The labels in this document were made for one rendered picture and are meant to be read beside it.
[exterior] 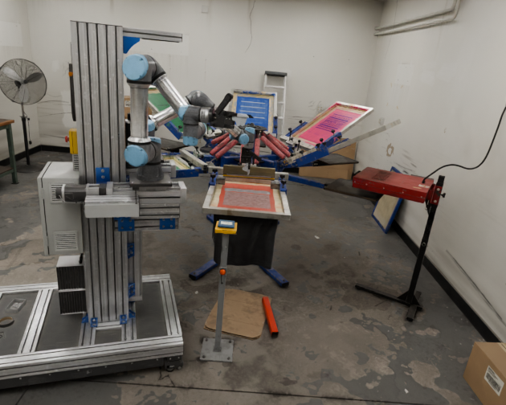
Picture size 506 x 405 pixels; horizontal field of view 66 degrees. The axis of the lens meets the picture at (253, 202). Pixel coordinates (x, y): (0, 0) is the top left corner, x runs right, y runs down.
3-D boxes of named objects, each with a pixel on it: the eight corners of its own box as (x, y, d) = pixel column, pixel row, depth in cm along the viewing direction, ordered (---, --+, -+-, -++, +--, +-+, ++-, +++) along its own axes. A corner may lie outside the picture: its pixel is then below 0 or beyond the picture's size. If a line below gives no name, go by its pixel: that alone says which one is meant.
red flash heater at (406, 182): (435, 193, 336) (438, 179, 332) (428, 206, 298) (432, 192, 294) (365, 177, 364) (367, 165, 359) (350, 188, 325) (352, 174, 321)
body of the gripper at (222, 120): (235, 128, 194) (211, 125, 195) (237, 111, 192) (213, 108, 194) (232, 128, 187) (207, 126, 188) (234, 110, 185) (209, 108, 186)
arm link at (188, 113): (182, 120, 198) (182, 103, 195) (203, 123, 196) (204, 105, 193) (177, 122, 190) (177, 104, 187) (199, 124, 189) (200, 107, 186)
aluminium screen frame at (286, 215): (290, 220, 261) (291, 214, 259) (201, 213, 259) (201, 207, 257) (282, 185, 334) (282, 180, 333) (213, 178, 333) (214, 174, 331)
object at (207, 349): (232, 362, 266) (243, 233, 233) (199, 360, 265) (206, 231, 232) (233, 341, 286) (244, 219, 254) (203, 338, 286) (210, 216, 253)
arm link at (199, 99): (202, 90, 257) (254, 137, 281) (199, 88, 267) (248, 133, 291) (191, 104, 258) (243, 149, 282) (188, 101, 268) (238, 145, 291)
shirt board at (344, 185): (385, 197, 356) (387, 189, 353) (375, 209, 322) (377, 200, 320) (258, 166, 415) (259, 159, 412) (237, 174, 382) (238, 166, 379)
